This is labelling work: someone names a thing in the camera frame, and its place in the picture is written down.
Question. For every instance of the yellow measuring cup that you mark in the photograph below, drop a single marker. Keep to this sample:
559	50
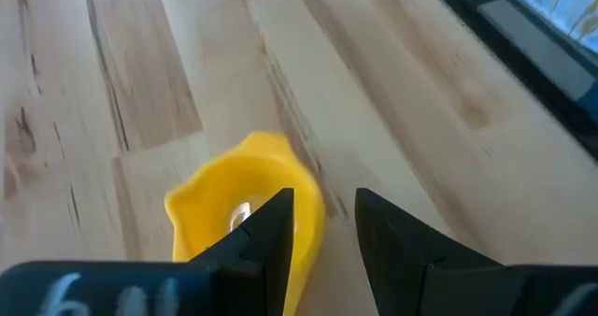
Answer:
210	199

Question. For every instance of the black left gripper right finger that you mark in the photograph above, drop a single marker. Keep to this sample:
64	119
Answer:
411	274

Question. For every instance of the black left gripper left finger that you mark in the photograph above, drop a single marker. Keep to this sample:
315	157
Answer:
261	260

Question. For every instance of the black aluminium table frame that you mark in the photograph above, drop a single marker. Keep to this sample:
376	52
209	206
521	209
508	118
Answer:
556	105

